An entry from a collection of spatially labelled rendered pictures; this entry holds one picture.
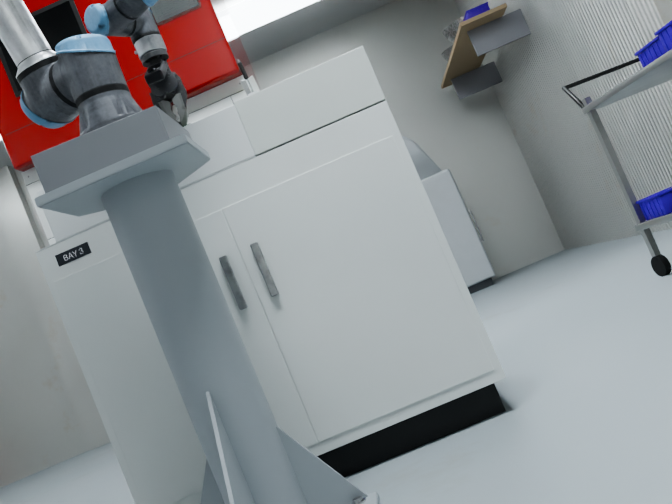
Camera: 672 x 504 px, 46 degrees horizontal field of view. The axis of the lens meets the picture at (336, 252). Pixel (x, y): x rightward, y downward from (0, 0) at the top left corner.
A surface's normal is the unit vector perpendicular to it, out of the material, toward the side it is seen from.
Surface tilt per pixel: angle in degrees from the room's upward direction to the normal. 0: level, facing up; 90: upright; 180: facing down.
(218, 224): 90
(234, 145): 90
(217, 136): 90
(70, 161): 90
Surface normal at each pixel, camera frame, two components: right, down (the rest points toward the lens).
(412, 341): -0.07, -0.04
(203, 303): 0.47, -0.25
